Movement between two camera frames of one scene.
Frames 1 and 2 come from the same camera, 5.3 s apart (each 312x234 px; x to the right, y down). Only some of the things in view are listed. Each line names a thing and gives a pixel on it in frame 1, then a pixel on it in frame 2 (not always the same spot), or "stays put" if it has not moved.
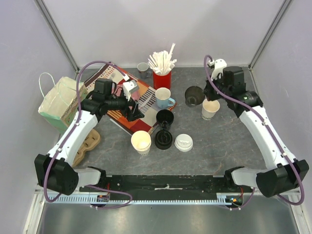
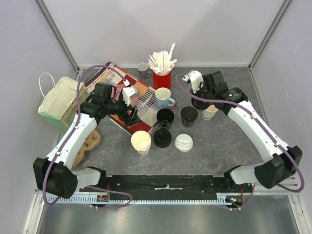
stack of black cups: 165,118 stays put
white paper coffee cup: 209,108 stays put
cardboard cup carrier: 92,140 stays put
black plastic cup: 194,96 to 188,114
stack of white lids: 184,142 stays put
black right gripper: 210,91 to 199,102
